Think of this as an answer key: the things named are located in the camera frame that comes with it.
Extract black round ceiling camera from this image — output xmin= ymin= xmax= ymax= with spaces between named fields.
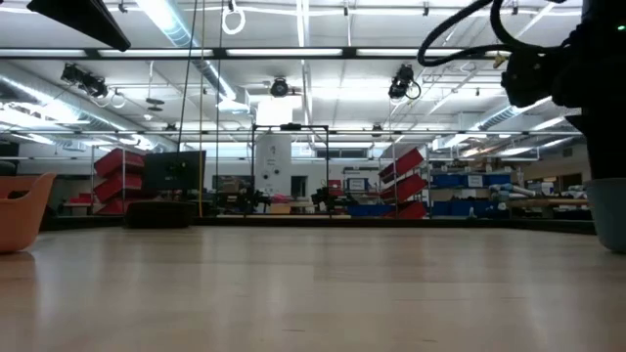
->
xmin=269 ymin=76 xmax=291 ymax=98

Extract blue storage bin row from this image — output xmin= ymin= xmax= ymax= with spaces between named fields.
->
xmin=429 ymin=198 xmax=510 ymax=217

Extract thin black crossbar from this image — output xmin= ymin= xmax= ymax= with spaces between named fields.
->
xmin=0 ymin=128 xmax=586 ymax=137

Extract black hanging cable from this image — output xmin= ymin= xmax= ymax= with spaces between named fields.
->
xmin=176 ymin=0 xmax=199 ymax=148
xmin=214 ymin=0 xmax=225 ymax=211

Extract black aluminium table frame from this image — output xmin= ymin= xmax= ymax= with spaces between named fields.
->
xmin=41 ymin=213 xmax=598 ymax=237

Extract white cable loops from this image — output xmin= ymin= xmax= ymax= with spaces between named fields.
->
xmin=90 ymin=87 xmax=127 ymax=110

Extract wide blue storage bin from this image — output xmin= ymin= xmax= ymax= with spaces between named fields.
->
xmin=347 ymin=203 xmax=392 ymax=218

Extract wooden workbench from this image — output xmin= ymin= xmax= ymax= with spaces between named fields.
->
xmin=508 ymin=198 xmax=588 ymax=207

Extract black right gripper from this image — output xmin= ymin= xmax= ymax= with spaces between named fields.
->
xmin=500 ymin=23 xmax=626 ymax=181

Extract red storage bin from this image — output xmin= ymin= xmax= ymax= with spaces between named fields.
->
xmin=385 ymin=173 xmax=428 ymax=203
xmin=95 ymin=198 xmax=143 ymax=216
xmin=94 ymin=171 xmax=144 ymax=203
xmin=379 ymin=147 xmax=425 ymax=183
xmin=383 ymin=199 xmax=429 ymax=220
xmin=94 ymin=148 xmax=147 ymax=178

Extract black flat screen monitor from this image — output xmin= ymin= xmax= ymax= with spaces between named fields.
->
xmin=142 ymin=150 xmax=207 ymax=193

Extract silver ventilation duct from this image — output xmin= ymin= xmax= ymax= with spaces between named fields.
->
xmin=0 ymin=61 xmax=165 ymax=148
xmin=138 ymin=0 xmax=236 ymax=99
xmin=476 ymin=96 xmax=554 ymax=132

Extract black overhead beam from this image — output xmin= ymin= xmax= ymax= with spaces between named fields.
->
xmin=0 ymin=46 xmax=513 ymax=62

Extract black ceiling device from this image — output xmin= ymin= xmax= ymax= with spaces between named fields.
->
xmin=60 ymin=62 xmax=110 ymax=99

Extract white cylindrical column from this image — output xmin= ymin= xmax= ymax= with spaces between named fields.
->
xmin=253 ymin=132 xmax=293 ymax=198

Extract white cable ring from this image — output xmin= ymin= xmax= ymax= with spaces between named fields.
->
xmin=221 ymin=0 xmax=246 ymax=36

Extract black camera with cable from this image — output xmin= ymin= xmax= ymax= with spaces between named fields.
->
xmin=387 ymin=63 xmax=423 ymax=102

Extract orange plastic tray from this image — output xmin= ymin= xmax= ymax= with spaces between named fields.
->
xmin=0 ymin=171 xmax=58 ymax=254

